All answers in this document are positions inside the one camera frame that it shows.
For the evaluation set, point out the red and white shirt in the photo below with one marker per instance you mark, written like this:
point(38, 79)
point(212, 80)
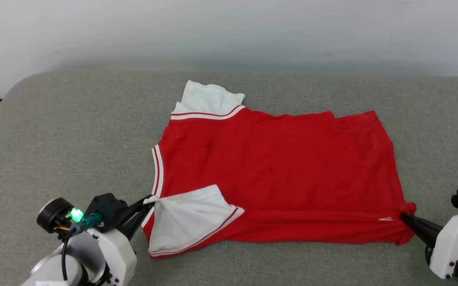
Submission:
point(276, 167)

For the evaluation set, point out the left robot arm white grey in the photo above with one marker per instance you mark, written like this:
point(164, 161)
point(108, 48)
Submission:
point(50, 270)

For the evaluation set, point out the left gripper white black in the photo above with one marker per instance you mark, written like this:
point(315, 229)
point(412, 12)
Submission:
point(115, 254)

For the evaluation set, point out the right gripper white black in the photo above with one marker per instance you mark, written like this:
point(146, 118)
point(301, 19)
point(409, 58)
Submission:
point(451, 242)

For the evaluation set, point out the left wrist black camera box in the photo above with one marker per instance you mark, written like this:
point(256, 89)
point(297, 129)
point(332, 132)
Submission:
point(105, 210)

